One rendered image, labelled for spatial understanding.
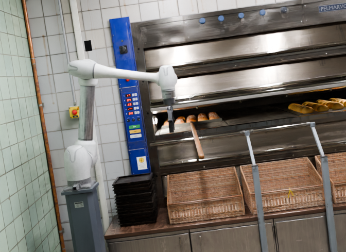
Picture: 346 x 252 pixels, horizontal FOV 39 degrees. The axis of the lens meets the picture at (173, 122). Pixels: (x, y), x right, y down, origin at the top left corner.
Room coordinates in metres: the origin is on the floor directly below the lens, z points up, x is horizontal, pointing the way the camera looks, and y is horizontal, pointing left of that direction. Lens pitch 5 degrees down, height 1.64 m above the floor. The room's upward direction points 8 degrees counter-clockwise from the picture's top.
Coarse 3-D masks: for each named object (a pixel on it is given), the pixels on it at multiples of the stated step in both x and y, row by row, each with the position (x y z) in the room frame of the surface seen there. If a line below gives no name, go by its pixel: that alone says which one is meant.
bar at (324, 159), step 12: (228, 132) 3.56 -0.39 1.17; (240, 132) 3.55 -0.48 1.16; (252, 132) 3.55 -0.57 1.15; (156, 144) 3.57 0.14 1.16; (168, 144) 3.58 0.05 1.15; (252, 156) 3.40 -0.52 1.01; (324, 156) 3.32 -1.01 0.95; (252, 168) 3.32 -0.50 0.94; (324, 168) 3.31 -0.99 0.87; (324, 180) 3.31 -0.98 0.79; (324, 192) 3.33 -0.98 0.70; (264, 228) 3.32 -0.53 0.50; (264, 240) 3.32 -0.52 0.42
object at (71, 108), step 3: (78, 105) 3.90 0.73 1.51; (69, 108) 3.89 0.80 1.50; (72, 108) 3.89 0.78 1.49; (75, 108) 3.89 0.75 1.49; (69, 111) 3.89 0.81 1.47; (78, 111) 3.89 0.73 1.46; (69, 114) 3.90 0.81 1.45; (72, 114) 3.89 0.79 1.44; (78, 114) 3.89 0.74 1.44; (72, 117) 3.89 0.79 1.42; (75, 117) 3.89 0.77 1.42; (78, 117) 3.89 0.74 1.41
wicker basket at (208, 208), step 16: (176, 176) 3.90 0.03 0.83; (208, 176) 3.89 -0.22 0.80; (224, 176) 3.88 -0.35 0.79; (176, 192) 3.87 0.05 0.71; (192, 192) 3.86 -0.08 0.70; (208, 192) 3.86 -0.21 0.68; (224, 192) 3.85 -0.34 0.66; (240, 192) 3.48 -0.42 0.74; (176, 208) 3.45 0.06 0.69; (192, 208) 3.45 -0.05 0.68; (208, 208) 3.72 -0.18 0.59; (224, 208) 3.65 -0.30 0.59; (240, 208) 3.60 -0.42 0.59
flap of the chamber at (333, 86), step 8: (304, 88) 3.76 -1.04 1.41; (312, 88) 3.76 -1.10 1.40; (320, 88) 3.76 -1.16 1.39; (328, 88) 3.79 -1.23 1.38; (336, 88) 3.87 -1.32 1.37; (240, 96) 3.78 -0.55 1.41; (248, 96) 3.77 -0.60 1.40; (256, 96) 3.77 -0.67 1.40; (264, 96) 3.77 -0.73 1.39; (272, 96) 3.86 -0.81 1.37; (280, 96) 3.95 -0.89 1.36; (184, 104) 3.79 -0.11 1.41; (192, 104) 3.79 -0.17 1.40; (200, 104) 3.78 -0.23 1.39; (208, 104) 3.81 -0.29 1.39; (216, 104) 3.90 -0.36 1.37; (152, 112) 3.89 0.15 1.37; (160, 112) 3.98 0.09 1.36
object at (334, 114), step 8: (328, 112) 3.93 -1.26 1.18; (336, 112) 3.90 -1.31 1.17; (344, 112) 3.90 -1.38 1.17; (272, 120) 3.92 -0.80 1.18; (280, 120) 3.91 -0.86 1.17; (288, 120) 3.91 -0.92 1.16; (296, 120) 3.91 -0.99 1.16; (304, 120) 3.91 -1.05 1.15; (208, 128) 3.95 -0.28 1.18; (216, 128) 3.93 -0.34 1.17; (224, 128) 3.93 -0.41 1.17; (232, 128) 3.93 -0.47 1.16; (240, 128) 3.92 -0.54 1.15; (160, 136) 3.94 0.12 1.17; (168, 136) 3.94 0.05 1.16; (176, 136) 3.94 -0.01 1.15; (184, 136) 3.94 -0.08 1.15
